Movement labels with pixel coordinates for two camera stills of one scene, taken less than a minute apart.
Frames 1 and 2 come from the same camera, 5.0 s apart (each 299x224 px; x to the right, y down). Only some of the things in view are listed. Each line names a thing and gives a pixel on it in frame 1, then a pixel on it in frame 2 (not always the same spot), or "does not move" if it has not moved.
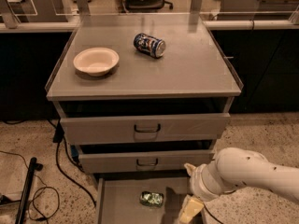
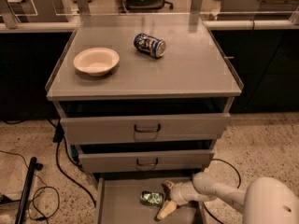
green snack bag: x=151 y=199 does not move
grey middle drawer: x=150 y=161 does not move
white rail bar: x=251 y=24 does not move
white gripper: x=198 y=181 to x=178 y=194
